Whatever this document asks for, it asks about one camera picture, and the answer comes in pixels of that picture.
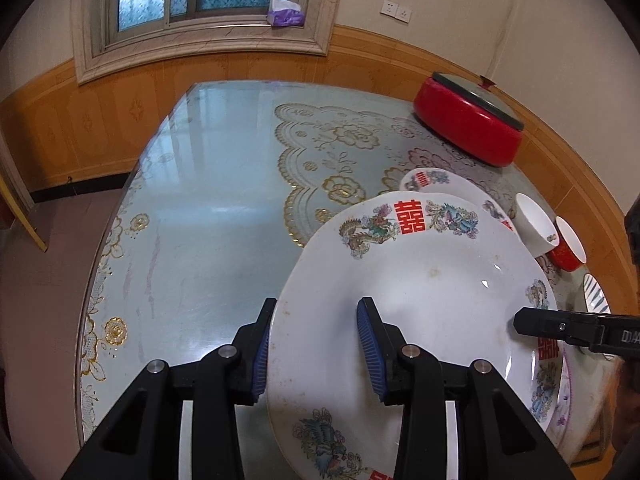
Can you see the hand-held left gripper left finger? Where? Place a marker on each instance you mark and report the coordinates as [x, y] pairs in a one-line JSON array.
[[257, 360]]

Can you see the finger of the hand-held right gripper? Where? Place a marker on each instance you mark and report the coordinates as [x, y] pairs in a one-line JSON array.
[[550, 327]]

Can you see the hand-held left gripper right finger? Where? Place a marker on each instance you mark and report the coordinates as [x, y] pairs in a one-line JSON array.
[[370, 350]]

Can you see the red bowl with gold print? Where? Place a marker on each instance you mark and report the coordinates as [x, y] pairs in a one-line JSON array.
[[567, 250]]

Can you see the large white phoenix-print plate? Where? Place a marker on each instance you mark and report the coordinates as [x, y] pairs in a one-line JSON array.
[[425, 285]]

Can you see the blue striped white bowl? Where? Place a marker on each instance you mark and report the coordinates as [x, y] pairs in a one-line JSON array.
[[595, 297]]

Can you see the white plate with pink rim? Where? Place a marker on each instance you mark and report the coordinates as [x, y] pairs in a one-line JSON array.
[[562, 400]]

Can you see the gold lace-print tablecloth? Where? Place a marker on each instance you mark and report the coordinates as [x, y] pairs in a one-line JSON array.
[[225, 235]]

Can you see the white plate with red print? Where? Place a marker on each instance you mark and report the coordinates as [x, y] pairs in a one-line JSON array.
[[422, 178]]

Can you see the red electric cooking pot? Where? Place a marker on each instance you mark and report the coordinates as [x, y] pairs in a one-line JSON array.
[[465, 115]]

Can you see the grey pot lid, red knob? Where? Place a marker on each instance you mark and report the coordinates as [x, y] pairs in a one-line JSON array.
[[475, 95]]

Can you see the purple tissue pack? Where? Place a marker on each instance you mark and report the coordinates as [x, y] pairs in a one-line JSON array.
[[285, 12]]

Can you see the white wall socket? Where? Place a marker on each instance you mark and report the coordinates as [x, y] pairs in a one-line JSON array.
[[389, 8], [404, 12]]

